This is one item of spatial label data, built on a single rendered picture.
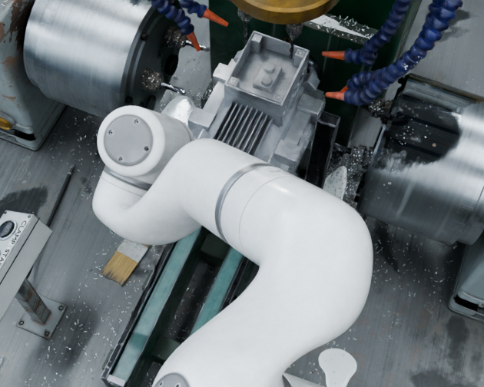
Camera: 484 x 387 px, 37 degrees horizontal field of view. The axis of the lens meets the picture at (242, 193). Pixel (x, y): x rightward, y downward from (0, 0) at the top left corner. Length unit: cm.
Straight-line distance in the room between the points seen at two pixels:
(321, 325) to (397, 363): 81
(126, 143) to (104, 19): 42
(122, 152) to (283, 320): 38
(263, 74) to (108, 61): 25
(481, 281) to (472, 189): 21
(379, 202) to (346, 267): 60
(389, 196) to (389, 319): 31
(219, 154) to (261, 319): 23
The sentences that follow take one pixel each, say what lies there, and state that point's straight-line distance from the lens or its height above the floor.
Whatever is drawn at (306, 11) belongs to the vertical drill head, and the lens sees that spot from 102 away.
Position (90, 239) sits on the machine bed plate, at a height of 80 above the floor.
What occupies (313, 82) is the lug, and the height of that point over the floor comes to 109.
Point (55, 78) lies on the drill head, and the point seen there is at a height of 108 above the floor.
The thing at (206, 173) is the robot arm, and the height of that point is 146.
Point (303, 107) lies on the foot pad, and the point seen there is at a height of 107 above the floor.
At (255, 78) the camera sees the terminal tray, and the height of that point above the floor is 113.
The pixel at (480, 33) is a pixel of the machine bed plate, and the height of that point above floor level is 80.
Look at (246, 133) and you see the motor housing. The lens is 117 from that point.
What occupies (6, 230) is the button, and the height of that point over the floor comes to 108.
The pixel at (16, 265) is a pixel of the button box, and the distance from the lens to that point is 115.
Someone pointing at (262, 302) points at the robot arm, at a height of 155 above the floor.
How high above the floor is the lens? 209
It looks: 63 degrees down
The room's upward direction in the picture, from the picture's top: 2 degrees clockwise
